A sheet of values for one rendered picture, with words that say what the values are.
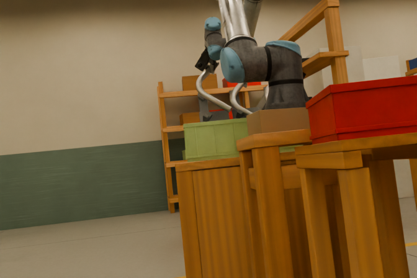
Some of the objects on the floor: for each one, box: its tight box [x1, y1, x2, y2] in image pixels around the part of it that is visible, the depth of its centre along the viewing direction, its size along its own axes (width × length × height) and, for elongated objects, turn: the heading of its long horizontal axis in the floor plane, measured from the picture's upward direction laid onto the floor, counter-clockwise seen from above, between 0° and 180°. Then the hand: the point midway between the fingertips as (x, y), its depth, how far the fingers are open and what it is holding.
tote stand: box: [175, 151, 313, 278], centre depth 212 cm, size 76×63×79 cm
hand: (208, 71), depth 234 cm, fingers closed on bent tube, 3 cm apart
